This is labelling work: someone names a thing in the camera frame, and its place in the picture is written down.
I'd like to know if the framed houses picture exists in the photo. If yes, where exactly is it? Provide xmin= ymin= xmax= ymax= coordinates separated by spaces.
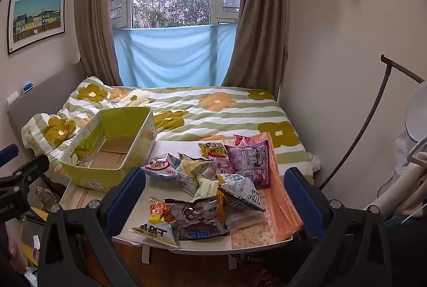
xmin=7 ymin=0 xmax=66 ymax=56

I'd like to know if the brown chocolate sponge packet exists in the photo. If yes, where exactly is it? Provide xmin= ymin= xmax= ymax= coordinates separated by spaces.
xmin=165 ymin=195 xmax=231 ymax=241

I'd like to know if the black white triangular packet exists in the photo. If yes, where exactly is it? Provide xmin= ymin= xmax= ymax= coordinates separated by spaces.
xmin=218 ymin=174 xmax=267 ymax=212

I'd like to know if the clear puffed corn packet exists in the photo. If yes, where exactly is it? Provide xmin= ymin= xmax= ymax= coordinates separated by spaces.
xmin=177 ymin=154 xmax=217 ymax=196

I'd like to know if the orange patterned cloth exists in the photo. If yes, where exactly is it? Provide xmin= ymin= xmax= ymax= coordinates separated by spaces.
xmin=230 ymin=132 xmax=304 ymax=249

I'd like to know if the pink floral snack packet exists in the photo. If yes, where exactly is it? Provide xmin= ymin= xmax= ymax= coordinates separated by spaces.
xmin=234 ymin=168 xmax=271 ymax=189

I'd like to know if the green cardboard box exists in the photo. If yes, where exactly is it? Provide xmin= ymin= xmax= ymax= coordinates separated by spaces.
xmin=60 ymin=107 xmax=157 ymax=191

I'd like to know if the purple snack packet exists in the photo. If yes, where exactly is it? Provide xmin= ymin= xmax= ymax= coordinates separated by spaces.
xmin=225 ymin=140 xmax=270 ymax=174

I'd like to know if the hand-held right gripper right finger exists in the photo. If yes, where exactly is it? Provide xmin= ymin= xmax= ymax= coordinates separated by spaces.
xmin=283 ymin=167 xmax=392 ymax=287

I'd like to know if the light blue cloth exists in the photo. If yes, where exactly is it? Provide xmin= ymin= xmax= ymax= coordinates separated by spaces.
xmin=113 ymin=23 xmax=238 ymax=88

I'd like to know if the red pink snack packet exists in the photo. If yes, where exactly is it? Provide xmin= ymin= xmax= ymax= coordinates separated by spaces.
xmin=234 ymin=134 xmax=256 ymax=147

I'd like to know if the floral striped blanket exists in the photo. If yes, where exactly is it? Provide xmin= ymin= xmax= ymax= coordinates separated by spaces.
xmin=22 ymin=75 xmax=314 ymax=184

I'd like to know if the grey headboard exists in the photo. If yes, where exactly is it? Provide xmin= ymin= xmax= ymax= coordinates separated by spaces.
xmin=7 ymin=62 xmax=87 ymax=147

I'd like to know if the red white snack packet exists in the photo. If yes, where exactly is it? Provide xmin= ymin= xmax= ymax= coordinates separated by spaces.
xmin=143 ymin=153 xmax=182 ymax=179

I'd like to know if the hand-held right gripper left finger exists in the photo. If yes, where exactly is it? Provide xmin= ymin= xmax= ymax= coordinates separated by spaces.
xmin=38 ymin=167 xmax=147 ymax=287

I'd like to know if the pale green orange packet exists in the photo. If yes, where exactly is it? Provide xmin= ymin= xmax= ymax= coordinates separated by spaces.
xmin=182 ymin=174 xmax=227 ymax=221

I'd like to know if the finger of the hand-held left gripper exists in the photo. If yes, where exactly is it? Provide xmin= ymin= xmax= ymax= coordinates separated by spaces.
xmin=0 ymin=143 xmax=19 ymax=167
xmin=0 ymin=154 xmax=50 ymax=198

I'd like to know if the white cloth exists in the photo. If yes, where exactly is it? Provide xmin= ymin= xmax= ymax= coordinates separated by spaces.
xmin=365 ymin=82 xmax=427 ymax=217

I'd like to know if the white cheese cracker packet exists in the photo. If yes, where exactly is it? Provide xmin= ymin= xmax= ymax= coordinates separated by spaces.
xmin=129 ymin=197 xmax=180 ymax=248

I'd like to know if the black curved stand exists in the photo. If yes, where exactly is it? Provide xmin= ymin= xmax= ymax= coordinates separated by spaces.
xmin=318 ymin=54 xmax=426 ymax=191

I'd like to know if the small yellow snack packet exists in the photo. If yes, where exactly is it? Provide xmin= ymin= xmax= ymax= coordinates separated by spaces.
xmin=198 ymin=142 xmax=228 ymax=158

